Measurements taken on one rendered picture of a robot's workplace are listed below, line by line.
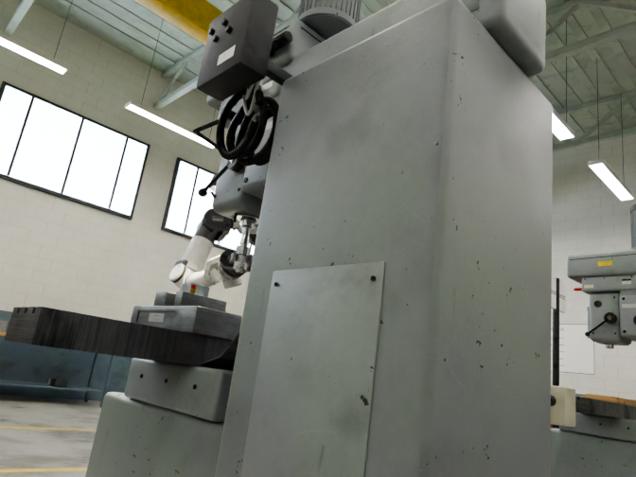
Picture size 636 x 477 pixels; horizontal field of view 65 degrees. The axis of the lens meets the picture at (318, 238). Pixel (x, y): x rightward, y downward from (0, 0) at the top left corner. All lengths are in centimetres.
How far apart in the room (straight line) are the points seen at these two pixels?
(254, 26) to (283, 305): 67
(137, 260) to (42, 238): 162
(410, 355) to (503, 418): 26
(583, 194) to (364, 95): 1025
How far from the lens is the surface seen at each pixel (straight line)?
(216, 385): 127
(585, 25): 870
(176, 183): 1018
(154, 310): 152
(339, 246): 94
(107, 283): 946
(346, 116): 107
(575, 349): 1051
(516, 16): 119
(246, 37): 127
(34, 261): 912
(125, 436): 167
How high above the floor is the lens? 84
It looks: 16 degrees up
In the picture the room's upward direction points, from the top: 8 degrees clockwise
